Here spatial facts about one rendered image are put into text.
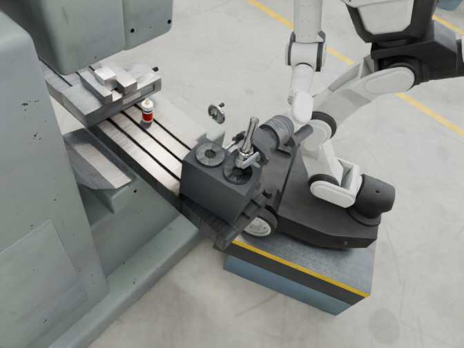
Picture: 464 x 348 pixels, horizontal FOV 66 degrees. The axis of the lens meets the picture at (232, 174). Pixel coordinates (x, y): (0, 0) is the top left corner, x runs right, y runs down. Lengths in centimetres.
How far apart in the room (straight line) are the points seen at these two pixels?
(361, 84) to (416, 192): 180
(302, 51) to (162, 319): 144
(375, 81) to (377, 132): 196
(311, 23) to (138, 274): 134
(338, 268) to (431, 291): 90
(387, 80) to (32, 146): 101
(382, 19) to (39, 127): 91
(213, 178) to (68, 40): 51
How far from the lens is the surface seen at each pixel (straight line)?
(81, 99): 142
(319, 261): 183
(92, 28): 91
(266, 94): 306
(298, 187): 178
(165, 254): 189
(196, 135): 150
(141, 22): 103
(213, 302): 204
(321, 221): 173
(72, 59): 92
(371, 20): 116
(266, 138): 104
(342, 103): 137
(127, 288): 184
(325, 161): 159
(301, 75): 123
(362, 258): 194
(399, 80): 126
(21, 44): 70
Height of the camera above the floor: 195
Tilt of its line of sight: 53 degrees down
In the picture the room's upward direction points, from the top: 17 degrees clockwise
